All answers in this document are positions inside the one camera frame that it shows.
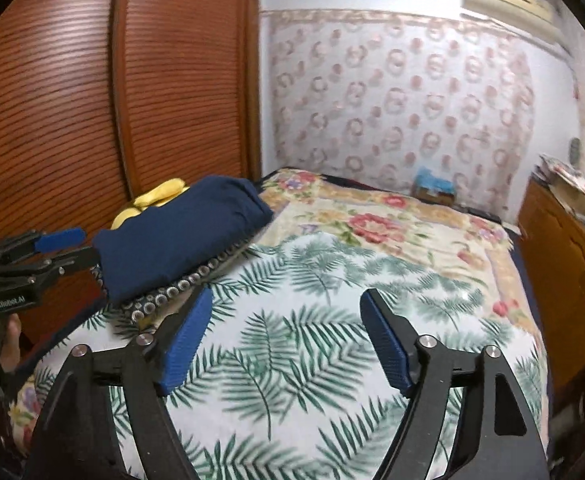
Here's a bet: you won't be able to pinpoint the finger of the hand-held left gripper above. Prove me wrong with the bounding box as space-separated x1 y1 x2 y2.
0 247 100 283
0 227 87 261

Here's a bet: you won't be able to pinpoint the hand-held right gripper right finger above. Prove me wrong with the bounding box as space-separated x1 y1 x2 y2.
360 288 548 480

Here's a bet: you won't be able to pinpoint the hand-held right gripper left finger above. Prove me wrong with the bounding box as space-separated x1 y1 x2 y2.
25 287 214 480

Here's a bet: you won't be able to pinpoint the navy printed t-shirt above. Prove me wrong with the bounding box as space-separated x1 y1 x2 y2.
92 175 274 306

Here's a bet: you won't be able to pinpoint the dark circle-patterned cloth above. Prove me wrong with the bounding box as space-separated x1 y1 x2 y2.
92 240 253 323

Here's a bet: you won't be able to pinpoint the leaf-print bed sheet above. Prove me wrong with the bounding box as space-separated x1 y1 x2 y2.
32 234 548 480

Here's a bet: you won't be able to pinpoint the yellow garment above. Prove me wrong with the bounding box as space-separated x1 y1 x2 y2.
110 178 190 230

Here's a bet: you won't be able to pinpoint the wooden louvred wardrobe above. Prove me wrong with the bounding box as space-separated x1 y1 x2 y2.
0 0 263 351

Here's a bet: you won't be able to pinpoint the blue box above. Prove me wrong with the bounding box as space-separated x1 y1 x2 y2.
411 167 458 206

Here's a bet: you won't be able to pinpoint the wooden cabinet desk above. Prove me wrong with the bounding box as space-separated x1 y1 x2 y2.
517 180 585 391

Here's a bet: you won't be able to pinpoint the circle-print sheer curtain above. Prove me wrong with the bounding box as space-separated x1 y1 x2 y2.
267 9 536 211

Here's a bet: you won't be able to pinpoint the cardboard box with cloth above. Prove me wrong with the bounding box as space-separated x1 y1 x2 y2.
537 155 585 221

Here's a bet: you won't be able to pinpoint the wall air conditioner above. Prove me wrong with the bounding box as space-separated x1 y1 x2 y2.
461 0 563 43

